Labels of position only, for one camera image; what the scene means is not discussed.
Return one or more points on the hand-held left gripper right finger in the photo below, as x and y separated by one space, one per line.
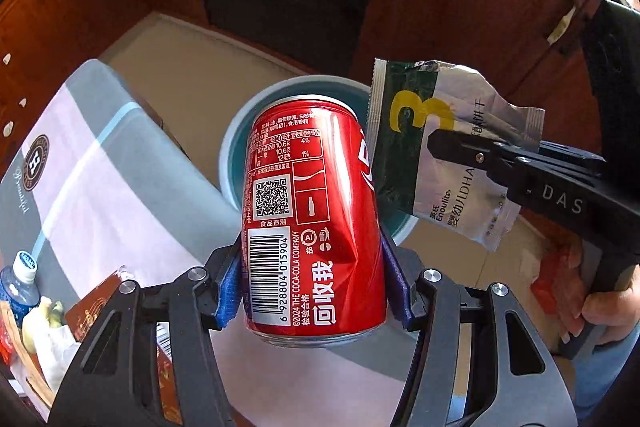
400 287

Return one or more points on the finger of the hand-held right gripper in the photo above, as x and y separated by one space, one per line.
465 149
575 162

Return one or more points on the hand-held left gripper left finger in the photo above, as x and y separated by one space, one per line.
229 292

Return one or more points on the silver snack wrapper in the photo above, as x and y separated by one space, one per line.
410 147

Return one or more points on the red soda can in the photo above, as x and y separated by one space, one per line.
310 207

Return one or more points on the grey bin with teal inside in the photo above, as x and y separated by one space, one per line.
237 167

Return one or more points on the brown snack packet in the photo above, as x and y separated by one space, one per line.
87 312

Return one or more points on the green corn husks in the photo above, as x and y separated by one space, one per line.
42 322

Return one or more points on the clear plastic bottle blue label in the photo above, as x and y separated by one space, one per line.
20 287

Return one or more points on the person's right hand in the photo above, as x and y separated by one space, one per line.
612 312

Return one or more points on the orange plastic bag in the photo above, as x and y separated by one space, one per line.
557 287

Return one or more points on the pink and grey printed tablecloth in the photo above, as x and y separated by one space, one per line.
100 187

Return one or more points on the person's blue trousers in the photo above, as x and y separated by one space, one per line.
610 377

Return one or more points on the orange plastic wrapper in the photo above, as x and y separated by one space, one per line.
6 337

